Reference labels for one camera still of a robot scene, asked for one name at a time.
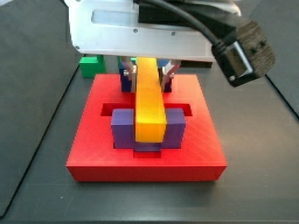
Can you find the white silver gripper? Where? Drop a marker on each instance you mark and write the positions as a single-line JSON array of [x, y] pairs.
[[105, 28]]

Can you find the green stepped block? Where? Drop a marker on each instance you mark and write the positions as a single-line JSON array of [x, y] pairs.
[[94, 65]]

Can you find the purple U block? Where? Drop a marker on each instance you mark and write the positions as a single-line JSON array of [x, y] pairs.
[[123, 131]]

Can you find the dark blue U block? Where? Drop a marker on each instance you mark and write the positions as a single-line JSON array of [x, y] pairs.
[[127, 83]]

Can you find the red base board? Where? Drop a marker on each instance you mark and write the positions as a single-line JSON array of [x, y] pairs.
[[97, 161]]

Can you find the yellow long block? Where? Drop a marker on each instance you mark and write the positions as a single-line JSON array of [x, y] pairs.
[[150, 115]]

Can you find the black block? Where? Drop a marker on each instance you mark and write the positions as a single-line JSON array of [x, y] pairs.
[[196, 64]]

